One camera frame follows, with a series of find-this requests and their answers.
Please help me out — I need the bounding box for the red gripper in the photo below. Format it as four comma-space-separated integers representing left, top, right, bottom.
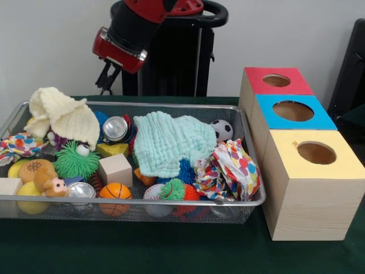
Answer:
92, 27, 148, 92

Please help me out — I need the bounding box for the cream muslin cloth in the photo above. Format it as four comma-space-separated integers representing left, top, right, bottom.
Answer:
23, 87, 101, 151

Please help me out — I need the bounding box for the silver mesh bin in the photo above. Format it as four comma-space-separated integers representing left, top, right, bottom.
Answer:
0, 99, 267, 224

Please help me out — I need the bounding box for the wooden box with three holes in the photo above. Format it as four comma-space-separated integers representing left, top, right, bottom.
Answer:
238, 67, 365, 242

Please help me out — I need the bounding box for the light blue muslin cloth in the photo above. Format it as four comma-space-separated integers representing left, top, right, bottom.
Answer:
133, 111, 217, 178

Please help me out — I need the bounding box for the green spiky ball with eyes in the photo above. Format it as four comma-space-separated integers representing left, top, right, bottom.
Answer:
54, 139, 100, 182

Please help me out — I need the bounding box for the pale wooden cube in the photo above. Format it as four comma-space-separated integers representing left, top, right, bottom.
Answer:
98, 153, 133, 188

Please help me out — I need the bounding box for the small orange basketball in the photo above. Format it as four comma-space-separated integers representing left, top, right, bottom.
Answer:
99, 182, 133, 217

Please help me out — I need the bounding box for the brown monkey plush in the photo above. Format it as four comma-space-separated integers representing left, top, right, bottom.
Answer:
33, 167, 72, 198

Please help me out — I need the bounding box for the small soccer ball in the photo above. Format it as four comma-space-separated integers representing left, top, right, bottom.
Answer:
210, 119, 234, 143

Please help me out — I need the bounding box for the polka dot paper napkin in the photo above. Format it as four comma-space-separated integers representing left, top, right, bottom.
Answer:
193, 139, 262, 202

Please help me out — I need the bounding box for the dark green table cloth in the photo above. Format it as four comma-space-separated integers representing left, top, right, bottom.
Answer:
333, 104, 365, 143
0, 95, 365, 274

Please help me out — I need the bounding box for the black panel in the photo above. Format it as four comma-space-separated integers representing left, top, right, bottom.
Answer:
327, 18, 365, 115

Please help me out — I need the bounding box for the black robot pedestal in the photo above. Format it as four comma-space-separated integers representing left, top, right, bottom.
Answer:
121, 0, 229, 97

